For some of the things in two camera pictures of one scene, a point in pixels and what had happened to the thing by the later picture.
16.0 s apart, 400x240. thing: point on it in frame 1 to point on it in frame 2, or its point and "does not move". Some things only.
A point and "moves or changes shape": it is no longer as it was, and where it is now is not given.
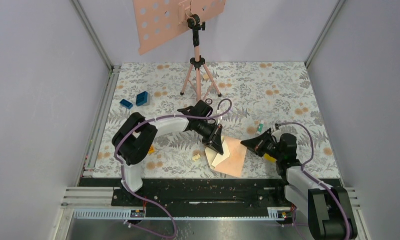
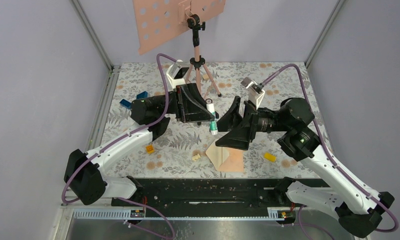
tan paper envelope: [233, 160] does not move
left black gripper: [213, 141] to [189, 105]
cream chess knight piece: [195, 157] does not move
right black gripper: [258, 143] to [240, 136]
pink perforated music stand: [157, 20] does not move
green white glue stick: [260, 127] moves or changes shape
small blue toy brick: [126, 104] does not move
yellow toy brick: [268, 157] does not move
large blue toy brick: [141, 98] does not move
